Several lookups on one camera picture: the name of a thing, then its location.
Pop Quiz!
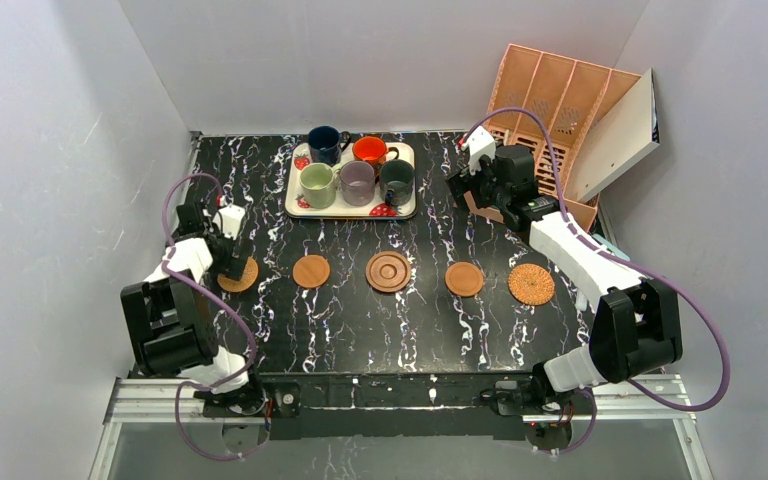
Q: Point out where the light green mug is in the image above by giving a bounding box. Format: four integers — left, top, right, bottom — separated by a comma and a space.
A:
299, 163, 337, 209

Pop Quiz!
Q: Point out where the dark ringed wooden coaster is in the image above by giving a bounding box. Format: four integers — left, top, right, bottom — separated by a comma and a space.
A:
365, 251, 412, 293

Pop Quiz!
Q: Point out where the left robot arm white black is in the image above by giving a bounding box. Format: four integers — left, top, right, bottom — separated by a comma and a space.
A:
120, 201, 258, 395

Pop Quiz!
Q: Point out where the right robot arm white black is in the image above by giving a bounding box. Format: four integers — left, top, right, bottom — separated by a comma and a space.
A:
447, 144, 683, 399

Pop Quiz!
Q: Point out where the cork coaster far left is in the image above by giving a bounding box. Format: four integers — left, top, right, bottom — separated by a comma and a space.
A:
217, 257, 259, 293

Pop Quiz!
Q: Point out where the smooth wooden coaster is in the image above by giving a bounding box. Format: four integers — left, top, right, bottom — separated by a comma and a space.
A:
292, 255, 331, 289

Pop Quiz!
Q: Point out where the woven rattan coaster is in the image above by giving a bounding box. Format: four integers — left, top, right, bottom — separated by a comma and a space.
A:
508, 264, 555, 306

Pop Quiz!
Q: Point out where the orange round coaster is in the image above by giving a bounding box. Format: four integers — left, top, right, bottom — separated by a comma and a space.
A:
444, 262, 484, 297

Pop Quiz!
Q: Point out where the pink desk file organizer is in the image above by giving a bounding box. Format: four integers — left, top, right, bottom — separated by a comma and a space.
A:
482, 44, 641, 196

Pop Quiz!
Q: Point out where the dark green mug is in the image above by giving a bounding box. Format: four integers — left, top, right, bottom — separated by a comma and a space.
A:
379, 159, 415, 207

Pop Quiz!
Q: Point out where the white strawberry tray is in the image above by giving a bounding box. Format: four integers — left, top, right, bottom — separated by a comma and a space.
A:
283, 141, 418, 221

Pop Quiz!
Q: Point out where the white binder folder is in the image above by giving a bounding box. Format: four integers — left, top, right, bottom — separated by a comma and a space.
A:
564, 68, 660, 203

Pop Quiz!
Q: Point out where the orange mug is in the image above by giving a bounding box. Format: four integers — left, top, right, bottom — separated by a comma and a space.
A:
352, 136, 400, 174

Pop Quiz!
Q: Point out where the navy blue mug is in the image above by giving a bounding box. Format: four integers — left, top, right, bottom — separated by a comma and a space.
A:
307, 126, 351, 166

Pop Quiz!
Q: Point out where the lilac mug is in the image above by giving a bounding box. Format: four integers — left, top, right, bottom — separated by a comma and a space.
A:
339, 160, 376, 207

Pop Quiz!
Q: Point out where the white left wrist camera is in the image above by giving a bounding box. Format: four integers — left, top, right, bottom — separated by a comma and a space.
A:
213, 204, 246, 240

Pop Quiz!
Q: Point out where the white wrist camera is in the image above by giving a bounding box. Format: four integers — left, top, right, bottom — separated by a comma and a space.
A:
213, 204, 246, 240
460, 125, 497, 175

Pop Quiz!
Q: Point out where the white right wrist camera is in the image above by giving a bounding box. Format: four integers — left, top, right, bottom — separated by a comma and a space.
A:
460, 125, 497, 175

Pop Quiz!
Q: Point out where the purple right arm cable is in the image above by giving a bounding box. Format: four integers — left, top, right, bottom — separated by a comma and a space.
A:
464, 106, 732, 456

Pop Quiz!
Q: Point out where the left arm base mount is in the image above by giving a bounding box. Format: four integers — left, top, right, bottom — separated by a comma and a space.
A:
194, 377, 300, 458

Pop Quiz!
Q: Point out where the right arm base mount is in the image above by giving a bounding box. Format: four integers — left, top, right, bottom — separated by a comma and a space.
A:
477, 376, 598, 457

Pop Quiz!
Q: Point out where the aluminium front rail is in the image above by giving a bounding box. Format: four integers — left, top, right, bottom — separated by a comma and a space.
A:
90, 373, 712, 479

